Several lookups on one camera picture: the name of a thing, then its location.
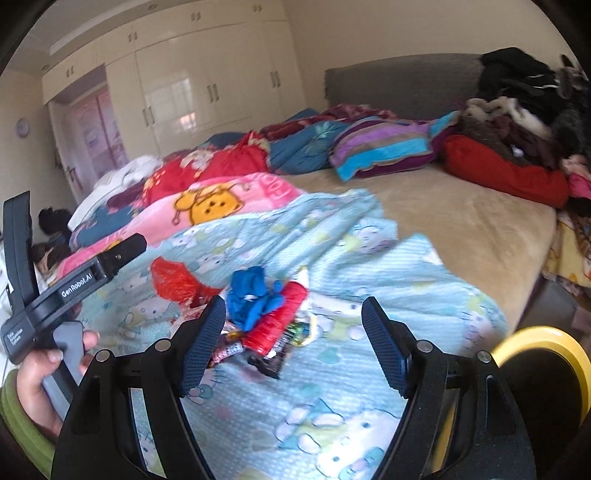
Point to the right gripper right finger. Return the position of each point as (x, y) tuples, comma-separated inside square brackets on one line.
[(392, 350)]

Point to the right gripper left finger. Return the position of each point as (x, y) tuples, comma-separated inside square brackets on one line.
[(98, 439)]

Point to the red plastic bag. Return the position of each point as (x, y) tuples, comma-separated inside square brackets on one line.
[(174, 282)]

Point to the colourful candy wrapper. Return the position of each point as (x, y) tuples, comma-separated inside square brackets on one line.
[(228, 345)]

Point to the blue glove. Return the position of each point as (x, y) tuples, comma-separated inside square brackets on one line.
[(250, 298)]

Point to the black snack wrapper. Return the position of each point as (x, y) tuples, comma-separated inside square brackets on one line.
[(272, 364)]

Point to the green sleeve left forearm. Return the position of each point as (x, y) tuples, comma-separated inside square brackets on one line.
[(20, 437)]

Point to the yellow rimmed black trash bin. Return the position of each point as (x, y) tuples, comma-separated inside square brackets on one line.
[(522, 412)]

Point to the person's left hand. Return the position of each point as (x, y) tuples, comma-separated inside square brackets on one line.
[(32, 396)]

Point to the light blue Hello Kitty blanket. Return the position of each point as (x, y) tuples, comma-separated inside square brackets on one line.
[(331, 413)]

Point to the white folded cloth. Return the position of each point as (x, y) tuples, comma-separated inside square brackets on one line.
[(113, 183)]

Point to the pink cartoon bear blanket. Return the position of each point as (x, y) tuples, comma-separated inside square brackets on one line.
[(203, 202)]

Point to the pink decorated door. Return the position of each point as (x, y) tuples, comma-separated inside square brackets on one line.
[(87, 138)]

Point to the yellow cartoon blanket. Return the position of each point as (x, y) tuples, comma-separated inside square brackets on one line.
[(568, 260)]

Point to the beige bed sheet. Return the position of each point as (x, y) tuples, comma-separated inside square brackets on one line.
[(493, 240)]

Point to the red floral quilt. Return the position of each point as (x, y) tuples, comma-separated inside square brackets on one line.
[(182, 169)]

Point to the red pillow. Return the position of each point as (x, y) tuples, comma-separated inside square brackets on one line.
[(474, 162)]

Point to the cream glossy wardrobe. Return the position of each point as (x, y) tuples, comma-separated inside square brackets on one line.
[(179, 75)]

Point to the blue leaf pattern quilt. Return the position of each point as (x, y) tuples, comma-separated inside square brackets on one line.
[(304, 152)]

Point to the striped purple blue pillow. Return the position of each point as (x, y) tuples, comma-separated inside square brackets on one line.
[(374, 146)]

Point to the pile of dark clothes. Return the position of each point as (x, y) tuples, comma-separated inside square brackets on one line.
[(529, 113)]

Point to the grey bed headboard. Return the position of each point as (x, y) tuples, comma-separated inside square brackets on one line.
[(419, 87)]

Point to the round wall clock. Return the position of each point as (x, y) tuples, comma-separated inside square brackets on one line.
[(22, 128)]

